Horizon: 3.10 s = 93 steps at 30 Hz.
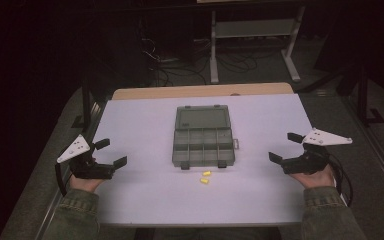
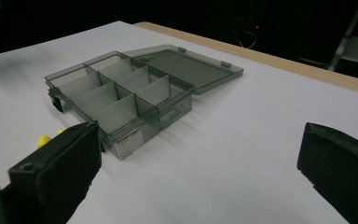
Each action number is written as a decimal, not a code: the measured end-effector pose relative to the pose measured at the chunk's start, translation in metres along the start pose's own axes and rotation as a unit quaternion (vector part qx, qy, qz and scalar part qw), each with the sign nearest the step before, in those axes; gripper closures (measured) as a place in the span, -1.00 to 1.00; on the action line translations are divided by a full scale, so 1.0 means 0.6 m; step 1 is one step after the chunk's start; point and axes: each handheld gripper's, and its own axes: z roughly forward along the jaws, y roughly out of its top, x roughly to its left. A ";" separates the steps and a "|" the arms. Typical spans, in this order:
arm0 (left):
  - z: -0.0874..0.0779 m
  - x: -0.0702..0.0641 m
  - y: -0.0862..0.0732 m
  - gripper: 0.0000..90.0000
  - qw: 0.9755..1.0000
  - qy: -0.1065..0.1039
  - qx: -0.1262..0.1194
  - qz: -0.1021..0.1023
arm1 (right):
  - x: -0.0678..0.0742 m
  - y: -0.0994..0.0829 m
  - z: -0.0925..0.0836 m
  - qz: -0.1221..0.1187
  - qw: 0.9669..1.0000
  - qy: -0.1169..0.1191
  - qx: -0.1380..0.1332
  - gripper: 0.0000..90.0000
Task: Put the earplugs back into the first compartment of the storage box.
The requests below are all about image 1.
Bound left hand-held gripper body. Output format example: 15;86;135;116
56;134;116;180

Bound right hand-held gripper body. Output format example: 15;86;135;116
281;127;353;175

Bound grey plastic compartment box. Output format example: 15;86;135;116
171;104;241;171

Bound person's left hand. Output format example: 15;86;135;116
68;175;106;194

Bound person's right hand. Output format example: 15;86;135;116
289;164;336;190

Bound black metal stand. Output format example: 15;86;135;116
355;64;384;127
71;74;97;130

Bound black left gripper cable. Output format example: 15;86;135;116
54;162;69;197

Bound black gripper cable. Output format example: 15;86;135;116
326;153;354;208
54;162;69;197

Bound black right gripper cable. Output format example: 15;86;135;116
326;153;354;208

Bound black floor cables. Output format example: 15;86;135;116
141;36;283;88

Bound white metal desk frame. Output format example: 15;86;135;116
209;5;307;85

